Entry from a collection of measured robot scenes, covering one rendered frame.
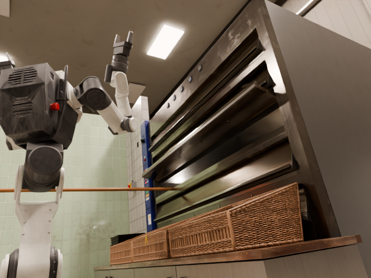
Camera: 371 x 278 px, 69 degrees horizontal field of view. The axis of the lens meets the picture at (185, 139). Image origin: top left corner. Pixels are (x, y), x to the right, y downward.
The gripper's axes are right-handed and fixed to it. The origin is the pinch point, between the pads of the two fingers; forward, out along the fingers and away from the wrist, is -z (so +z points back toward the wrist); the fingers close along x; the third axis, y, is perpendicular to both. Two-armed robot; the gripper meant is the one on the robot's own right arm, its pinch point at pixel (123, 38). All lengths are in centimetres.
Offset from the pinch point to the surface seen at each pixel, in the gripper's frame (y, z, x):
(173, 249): 26, 110, -33
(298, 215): 43, 81, -89
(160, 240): 34, 110, -17
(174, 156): 96, 61, 28
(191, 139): 78, 46, 0
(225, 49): 79, -23, -19
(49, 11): 206, -247, 543
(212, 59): 86, -20, -5
